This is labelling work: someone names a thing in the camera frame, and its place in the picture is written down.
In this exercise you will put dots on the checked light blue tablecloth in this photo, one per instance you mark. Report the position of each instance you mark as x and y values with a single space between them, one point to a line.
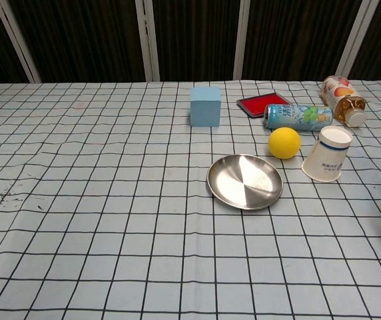
110 200

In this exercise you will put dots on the white metal partition post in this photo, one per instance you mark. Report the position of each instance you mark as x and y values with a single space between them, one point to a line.
353 40
17 43
242 40
147 40

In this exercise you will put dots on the round steel plate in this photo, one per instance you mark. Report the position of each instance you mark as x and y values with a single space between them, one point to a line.
244 181

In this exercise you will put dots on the light blue cube block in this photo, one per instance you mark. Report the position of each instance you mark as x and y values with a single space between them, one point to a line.
205 110

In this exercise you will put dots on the yellow foam ball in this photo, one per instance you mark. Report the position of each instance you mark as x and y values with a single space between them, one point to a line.
284 142

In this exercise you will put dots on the light blue beverage can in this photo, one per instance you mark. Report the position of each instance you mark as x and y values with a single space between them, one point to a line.
297 116

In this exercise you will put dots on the red ink pad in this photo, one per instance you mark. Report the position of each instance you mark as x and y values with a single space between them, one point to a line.
260 103

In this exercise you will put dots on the peach juice bottle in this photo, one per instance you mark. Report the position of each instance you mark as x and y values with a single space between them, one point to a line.
340 96

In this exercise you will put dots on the white paper cup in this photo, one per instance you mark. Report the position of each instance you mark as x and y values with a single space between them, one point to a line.
325 156

